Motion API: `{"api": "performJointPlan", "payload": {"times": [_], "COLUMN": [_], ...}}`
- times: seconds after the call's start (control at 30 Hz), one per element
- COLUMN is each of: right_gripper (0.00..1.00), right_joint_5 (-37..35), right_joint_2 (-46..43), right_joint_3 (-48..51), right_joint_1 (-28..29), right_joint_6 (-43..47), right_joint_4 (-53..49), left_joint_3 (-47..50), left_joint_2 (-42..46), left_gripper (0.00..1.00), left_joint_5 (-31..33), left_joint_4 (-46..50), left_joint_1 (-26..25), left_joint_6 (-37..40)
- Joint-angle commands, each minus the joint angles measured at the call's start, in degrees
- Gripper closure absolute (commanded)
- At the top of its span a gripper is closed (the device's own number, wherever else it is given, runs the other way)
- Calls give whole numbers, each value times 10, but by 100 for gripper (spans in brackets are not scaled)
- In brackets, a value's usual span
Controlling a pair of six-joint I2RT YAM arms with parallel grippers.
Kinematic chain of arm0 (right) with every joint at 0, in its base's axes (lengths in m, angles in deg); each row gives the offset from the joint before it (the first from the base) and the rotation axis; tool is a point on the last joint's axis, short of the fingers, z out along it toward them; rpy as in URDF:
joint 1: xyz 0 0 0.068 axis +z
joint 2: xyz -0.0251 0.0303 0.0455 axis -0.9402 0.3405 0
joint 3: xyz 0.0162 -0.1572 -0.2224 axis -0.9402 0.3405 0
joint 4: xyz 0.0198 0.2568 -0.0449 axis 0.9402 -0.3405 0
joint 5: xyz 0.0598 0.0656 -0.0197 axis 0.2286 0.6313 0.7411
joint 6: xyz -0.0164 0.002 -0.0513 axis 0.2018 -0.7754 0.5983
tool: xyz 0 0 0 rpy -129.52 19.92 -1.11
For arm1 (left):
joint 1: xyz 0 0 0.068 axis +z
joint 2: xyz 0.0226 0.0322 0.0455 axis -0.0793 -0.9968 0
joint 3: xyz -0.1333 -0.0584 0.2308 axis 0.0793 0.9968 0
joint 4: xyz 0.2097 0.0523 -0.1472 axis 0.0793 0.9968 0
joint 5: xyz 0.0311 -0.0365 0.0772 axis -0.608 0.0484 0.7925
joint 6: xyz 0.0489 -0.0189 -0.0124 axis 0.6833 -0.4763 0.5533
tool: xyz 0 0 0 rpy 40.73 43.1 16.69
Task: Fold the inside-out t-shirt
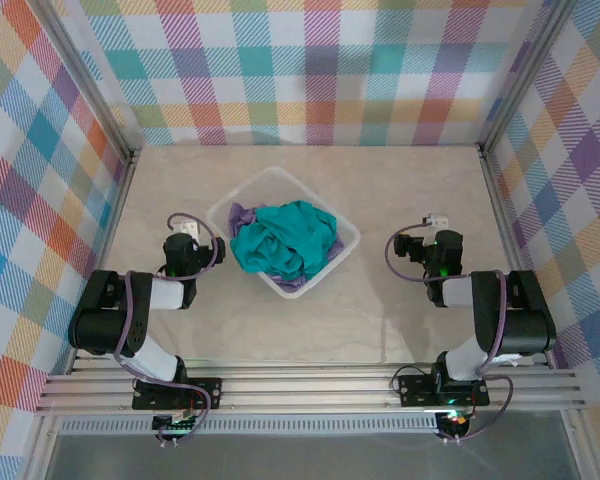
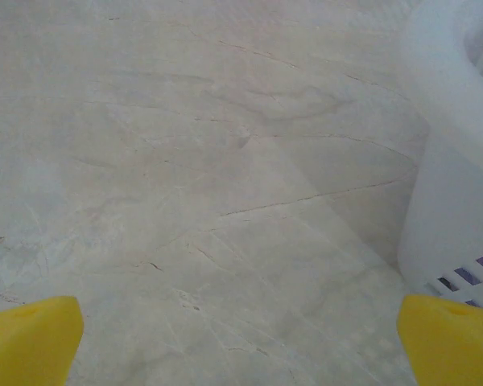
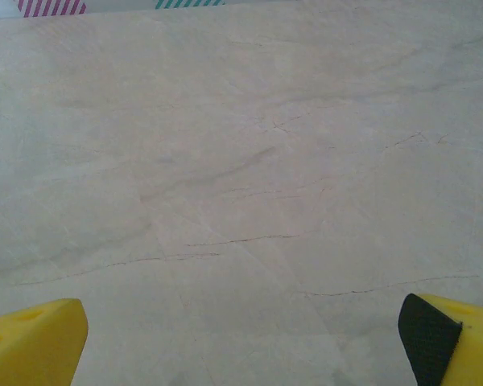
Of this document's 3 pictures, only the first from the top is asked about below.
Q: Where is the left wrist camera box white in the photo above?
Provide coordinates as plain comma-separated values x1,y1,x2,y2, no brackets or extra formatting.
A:
173,218,201,242

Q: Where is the purple t-shirt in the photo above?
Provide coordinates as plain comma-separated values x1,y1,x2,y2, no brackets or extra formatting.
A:
228,201,346,294

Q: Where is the grey slotted cable duct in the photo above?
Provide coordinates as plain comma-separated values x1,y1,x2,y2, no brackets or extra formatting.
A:
59,413,440,436

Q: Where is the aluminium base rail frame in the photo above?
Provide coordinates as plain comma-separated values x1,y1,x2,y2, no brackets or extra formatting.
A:
34,355,587,415

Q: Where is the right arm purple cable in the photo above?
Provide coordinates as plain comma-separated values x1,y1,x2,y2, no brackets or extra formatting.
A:
384,225,514,444

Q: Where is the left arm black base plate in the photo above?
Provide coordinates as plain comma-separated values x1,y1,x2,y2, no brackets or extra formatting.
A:
132,377,224,412

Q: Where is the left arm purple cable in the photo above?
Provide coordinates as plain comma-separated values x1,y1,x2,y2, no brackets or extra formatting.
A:
113,213,217,446

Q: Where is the white plastic basket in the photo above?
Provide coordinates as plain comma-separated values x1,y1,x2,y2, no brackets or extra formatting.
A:
205,165,361,300

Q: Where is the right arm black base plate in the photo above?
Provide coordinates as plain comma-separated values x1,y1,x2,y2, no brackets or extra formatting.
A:
396,373,492,408

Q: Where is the aluminium corner post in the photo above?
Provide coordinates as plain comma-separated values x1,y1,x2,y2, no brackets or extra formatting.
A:
27,0,142,157
478,0,580,151

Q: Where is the aluminium side rail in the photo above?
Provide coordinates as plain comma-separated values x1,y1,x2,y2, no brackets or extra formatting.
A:
477,143,557,370

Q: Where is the teal t-shirt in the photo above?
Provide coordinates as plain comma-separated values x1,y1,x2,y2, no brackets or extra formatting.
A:
229,199,339,282

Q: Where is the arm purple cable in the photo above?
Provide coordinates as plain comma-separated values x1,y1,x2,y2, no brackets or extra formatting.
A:
113,213,217,446
384,225,514,444

